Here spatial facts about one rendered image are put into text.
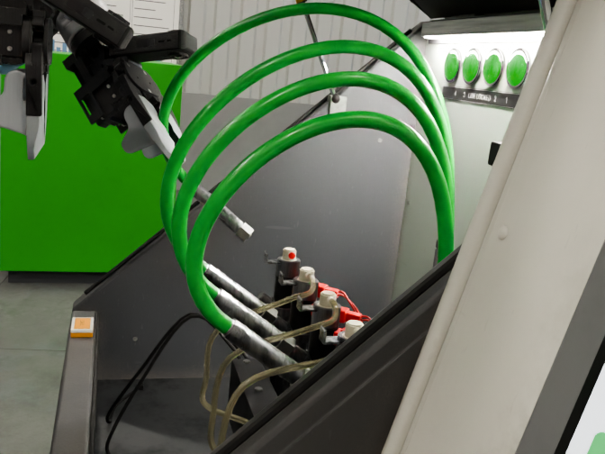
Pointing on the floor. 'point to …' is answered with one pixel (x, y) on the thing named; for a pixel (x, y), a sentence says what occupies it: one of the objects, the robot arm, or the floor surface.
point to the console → (519, 256)
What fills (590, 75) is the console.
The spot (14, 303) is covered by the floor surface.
